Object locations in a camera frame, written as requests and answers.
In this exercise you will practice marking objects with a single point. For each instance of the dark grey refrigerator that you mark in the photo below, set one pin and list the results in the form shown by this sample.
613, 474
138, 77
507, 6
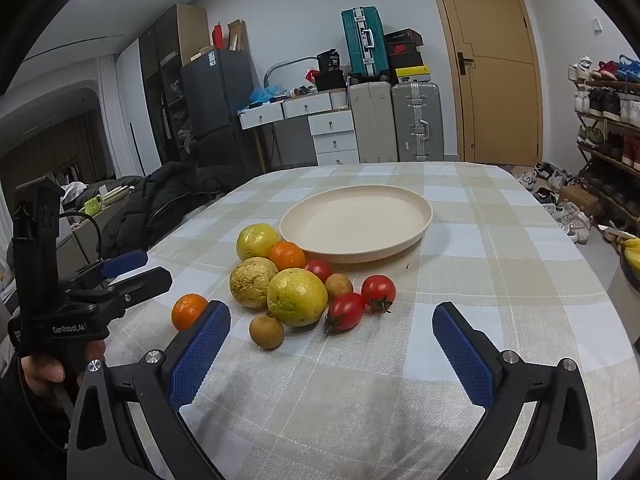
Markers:
215, 95

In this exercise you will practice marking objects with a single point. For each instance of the yellow banana bunch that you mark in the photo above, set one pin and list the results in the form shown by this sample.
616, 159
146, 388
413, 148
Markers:
631, 255

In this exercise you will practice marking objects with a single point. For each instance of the silver suitcase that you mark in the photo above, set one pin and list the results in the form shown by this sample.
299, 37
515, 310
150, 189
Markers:
417, 120

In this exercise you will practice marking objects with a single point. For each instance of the rows of assorted shoes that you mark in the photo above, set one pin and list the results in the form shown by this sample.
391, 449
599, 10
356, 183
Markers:
607, 102

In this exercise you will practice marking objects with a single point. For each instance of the small yellow-green round fruit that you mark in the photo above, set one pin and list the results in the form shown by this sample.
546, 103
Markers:
258, 241

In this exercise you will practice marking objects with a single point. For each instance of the large yellow-green round fruit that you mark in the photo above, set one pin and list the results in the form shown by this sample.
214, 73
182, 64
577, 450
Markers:
297, 296

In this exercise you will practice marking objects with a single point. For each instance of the brown longan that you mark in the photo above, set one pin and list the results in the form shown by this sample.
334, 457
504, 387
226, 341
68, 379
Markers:
266, 331
340, 286

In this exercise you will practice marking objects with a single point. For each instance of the brown wardrobe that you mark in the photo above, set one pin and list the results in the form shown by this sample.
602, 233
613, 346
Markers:
170, 35

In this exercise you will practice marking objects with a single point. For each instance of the open cardboard box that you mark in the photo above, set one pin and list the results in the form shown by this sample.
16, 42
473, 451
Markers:
236, 36

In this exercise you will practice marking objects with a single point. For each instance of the black printed box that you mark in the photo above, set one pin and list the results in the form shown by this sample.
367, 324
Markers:
329, 60

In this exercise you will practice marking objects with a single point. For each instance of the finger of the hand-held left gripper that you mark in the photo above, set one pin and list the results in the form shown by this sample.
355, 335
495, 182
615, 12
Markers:
125, 261
145, 282

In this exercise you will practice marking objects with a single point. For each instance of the white desk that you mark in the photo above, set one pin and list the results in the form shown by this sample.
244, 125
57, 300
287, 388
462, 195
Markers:
300, 106

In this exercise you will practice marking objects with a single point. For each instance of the black red shoe box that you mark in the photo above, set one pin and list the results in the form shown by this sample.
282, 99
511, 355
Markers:
404, 49

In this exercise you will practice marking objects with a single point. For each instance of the black yellow shoe box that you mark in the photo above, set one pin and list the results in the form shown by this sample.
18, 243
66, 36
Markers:
410, 72

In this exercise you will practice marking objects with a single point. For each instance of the white drawer cabinet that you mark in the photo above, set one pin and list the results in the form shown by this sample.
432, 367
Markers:
334, 135

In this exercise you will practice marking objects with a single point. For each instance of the tan wooden door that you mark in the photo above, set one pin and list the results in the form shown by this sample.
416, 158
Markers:
495, 85

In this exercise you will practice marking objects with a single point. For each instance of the orange mandarin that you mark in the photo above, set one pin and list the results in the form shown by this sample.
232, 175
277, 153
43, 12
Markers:
287, 256
187, 310

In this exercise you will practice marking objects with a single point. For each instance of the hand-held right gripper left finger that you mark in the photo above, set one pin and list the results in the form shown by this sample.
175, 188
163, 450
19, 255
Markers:
200, 355

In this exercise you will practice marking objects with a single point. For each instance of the wrinkled yellow round fruit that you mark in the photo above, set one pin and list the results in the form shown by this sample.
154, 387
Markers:
250, 282

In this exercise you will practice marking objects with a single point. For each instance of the black bag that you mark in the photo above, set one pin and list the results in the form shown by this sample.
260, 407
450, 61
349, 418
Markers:
330, 81

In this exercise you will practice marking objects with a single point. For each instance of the black jacket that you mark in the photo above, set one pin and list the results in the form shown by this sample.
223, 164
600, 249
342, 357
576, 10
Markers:
165, 195

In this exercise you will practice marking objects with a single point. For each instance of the brown curtain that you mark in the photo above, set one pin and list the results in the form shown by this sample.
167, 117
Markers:
50, 145

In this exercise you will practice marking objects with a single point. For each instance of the person's left hand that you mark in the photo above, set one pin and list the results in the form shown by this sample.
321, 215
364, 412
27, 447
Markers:
45, 372

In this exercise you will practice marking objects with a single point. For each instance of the brown cardboard box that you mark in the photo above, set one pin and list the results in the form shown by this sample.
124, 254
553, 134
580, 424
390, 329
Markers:
577, 200

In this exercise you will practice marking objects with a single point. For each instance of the wooden shoe rack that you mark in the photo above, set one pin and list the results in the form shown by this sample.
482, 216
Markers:
607, 157

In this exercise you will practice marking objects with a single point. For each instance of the grey curved metal frame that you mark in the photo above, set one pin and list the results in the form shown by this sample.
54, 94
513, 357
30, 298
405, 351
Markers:
280, 64

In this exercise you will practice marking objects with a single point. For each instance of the blue plastic bag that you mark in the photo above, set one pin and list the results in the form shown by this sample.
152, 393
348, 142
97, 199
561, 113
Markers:
261, 95

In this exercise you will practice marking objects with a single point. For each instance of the teal suitcase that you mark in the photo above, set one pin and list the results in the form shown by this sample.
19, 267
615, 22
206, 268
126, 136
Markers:
362, 40

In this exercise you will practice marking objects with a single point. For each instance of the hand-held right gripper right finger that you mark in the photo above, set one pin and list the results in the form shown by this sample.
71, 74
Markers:
462, 360

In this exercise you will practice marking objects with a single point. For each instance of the beige suitcase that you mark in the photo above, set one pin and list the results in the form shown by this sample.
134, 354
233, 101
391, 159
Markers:
372, 120

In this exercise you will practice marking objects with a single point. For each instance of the cream round plate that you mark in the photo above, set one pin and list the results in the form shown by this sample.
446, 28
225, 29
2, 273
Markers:
355, 220

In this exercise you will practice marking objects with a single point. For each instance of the pile of white sneakers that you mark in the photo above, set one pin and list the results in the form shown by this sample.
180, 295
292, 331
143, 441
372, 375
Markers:
570, 215

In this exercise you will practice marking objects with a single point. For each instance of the red cherry tomato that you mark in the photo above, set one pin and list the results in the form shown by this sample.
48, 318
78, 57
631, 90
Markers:
320, 269
346, 310
378, 290

